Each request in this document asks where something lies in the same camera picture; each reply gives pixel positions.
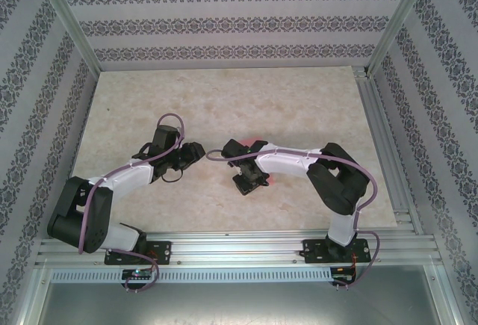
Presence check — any aluminium mounting rail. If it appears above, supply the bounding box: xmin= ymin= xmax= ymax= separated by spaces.
xmin=35 ymin=229 xmax=442 ymax=269

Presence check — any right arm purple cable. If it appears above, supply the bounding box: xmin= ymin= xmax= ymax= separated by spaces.
xmin=205 ymin=147 xmax=382 ymax=291

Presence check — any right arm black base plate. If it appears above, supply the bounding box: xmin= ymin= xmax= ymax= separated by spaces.
xmin=301 ymin=238 xmax=371 ymax=265

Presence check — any grey sheet metal panel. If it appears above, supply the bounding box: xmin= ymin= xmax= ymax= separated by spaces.
xmin=16 ymin=267 xmax=462 ymax=325

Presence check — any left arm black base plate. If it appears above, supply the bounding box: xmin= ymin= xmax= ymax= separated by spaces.
xmin=105 ymin=241 xmax=173 ymax=266

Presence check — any slotted grey cable duct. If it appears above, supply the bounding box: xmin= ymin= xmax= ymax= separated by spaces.
xmin=50 ymin=267 xmax=334 ymax=284

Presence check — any aluminium side rail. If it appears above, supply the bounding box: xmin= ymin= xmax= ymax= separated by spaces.
xmin=353 ymin=66 xmax=425 ymax=235

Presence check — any aluminium frame post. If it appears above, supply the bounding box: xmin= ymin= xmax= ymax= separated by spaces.
xmin=35 ymin=0 xmax=102 ymax=75
xmin=367 ymin=0 xmax=437 ymax=78

